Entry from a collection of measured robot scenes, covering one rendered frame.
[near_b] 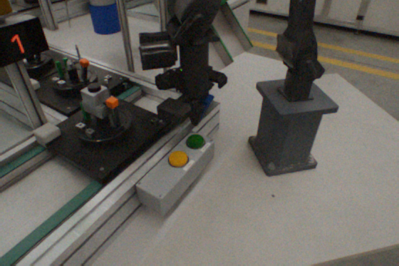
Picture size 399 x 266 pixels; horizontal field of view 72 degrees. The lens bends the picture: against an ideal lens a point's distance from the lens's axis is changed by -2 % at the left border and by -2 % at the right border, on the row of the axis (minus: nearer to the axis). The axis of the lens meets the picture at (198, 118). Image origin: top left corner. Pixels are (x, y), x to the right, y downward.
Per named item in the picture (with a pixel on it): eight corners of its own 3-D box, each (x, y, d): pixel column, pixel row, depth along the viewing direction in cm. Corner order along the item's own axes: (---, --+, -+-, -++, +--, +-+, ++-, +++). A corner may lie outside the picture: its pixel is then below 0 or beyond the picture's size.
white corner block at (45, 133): (64, 140, 70) (59, 127, 67) (48, 150, 66) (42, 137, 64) (53, 133, 72) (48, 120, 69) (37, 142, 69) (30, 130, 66)
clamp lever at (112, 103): (123, 125, 66) (117, 98, 62) (117, 129, 65) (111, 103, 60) (113, 120, 68) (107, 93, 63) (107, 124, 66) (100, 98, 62)
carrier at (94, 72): (130, 83, 92) (125, 47, 84) (69, 120, 76) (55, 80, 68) (83, 65, 103) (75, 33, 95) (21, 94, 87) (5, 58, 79)
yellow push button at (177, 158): (190, 160, 63) (190, 154, 62) (180, 172, 61) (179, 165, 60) (177, 154, 65) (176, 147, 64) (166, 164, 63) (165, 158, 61)
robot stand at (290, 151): (317, 167, 74) (340, 107, 62) (266, 177, 71) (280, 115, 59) (291, 133, 85) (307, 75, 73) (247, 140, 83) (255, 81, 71)
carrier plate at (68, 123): (172, 125, 74) (172, 119, 73) (102, 185, 58) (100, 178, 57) (110, 98, 84) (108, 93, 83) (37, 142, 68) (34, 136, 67)
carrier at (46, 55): (83, 65, 103) (74, 32, 95) (21, 94, 87) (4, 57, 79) (45, 50, 113) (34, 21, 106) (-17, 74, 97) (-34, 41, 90)
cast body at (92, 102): (116, 110, 67) (110, 85, 63) (102, 119, 64) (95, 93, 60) (92, 100, 70) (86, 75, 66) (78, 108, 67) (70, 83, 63)
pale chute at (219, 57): (226, 67, 93) (234, 61, 90) (199, 81, 86) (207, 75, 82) (182, -5, 92) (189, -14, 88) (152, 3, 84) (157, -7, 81)
